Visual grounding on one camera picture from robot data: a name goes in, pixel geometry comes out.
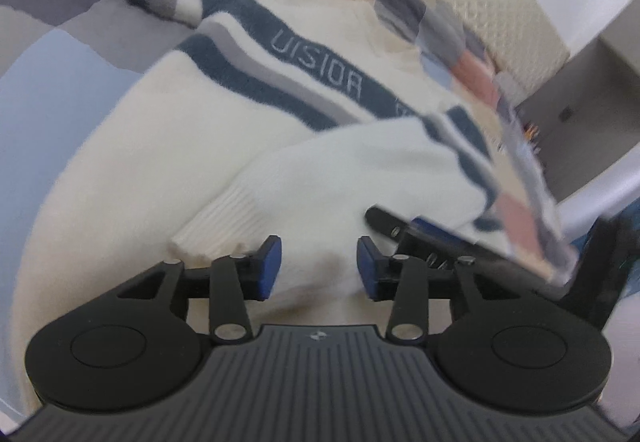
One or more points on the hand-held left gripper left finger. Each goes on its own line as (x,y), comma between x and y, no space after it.
(268,267)

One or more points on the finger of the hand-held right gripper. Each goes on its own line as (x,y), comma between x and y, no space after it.
(390,222)

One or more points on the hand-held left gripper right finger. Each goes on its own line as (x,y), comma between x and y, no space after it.
(366,272)

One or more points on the cream sweater with dark stripes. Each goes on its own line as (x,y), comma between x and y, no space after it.
(200,147)

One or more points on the grey built-in cabinet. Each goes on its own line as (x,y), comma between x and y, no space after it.
(590,122)

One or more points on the cluster of cosmetic bottles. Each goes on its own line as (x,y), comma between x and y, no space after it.
(531,132)

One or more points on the checked pillow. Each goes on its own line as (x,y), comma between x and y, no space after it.
(440,37)

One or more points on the checked patchwork quilt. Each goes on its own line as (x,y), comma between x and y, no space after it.
(75,62)

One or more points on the dark wall switch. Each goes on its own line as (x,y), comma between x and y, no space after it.
(566,115)

